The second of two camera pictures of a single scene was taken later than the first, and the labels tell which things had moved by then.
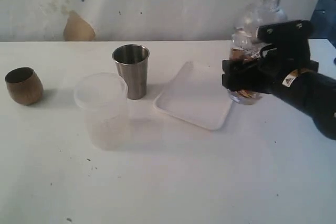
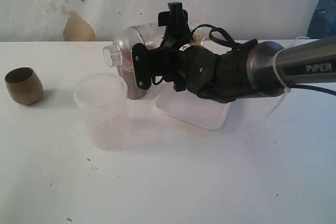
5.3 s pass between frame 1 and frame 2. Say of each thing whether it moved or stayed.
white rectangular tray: stayed
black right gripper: moved
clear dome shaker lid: moved
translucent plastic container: stayed
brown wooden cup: stayed
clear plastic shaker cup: moved
